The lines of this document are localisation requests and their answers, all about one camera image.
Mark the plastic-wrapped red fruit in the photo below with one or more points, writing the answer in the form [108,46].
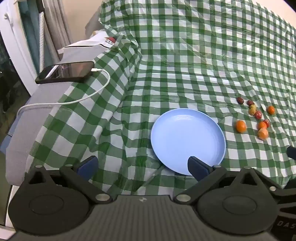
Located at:
[258,115]
[267,122]

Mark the yellow-brown longan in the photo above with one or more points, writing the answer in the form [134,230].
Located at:
[253,107]
[251,112]

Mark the teal curtain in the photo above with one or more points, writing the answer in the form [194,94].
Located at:
[30,34]

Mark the black smartphone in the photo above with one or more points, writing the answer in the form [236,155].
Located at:
[69,69]

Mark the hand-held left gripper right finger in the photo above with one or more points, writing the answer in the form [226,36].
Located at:
[196,168]

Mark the green checkered tablecloth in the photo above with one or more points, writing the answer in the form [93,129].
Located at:
[185,58]

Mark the white window frame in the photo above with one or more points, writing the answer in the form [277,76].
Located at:
[16,46]

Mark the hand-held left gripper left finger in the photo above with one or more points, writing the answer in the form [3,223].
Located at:
[87,167]

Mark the light blue plate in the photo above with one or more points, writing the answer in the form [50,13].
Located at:
[185,134]

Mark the grey upholstered bed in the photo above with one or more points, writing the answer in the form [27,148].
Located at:
[30,120]

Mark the plastic-wrapped orange tangerine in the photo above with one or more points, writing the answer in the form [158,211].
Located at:
[263,134]

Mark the blue fabric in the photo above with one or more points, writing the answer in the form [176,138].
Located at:
[2,143]

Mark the grey curtain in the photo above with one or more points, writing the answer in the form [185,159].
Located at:
[55,18]

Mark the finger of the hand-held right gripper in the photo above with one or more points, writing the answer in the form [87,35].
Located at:
[291,152]

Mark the dark red date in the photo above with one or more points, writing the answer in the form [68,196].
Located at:
[240,100]
[250,102]

